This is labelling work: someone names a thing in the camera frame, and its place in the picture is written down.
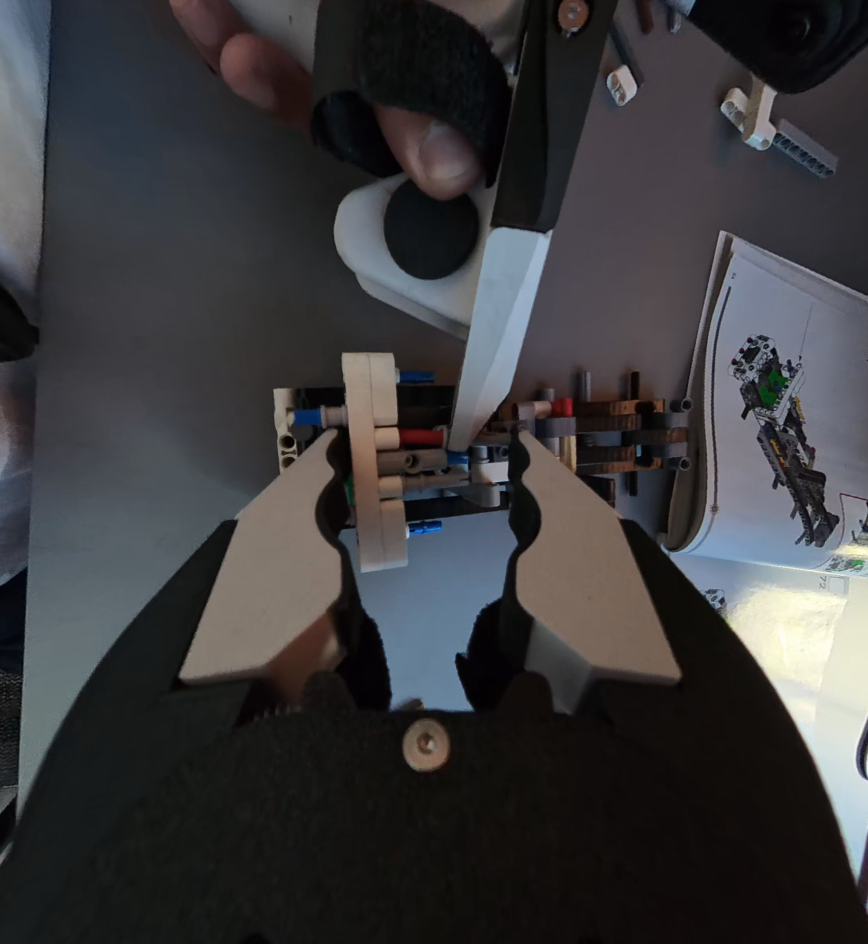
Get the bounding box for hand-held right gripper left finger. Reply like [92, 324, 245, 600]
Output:
[178, 428, 348, 684]

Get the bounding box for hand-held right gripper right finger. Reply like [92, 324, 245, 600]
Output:
[506, 430, 683, 715]

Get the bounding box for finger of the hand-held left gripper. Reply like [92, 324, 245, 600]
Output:
[447, 227, 554, 452]

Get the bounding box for black lego truck chassis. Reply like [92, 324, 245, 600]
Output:
[272, 353, 694, 575]

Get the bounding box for scattered loose lego pieces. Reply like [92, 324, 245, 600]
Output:
[606, 0, 839, 179]

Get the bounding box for lego instruction booklet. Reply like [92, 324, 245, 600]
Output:
[659, 230, 868, 783]

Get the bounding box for person's left hand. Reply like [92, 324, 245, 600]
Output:
[169, 0, 484, 202]

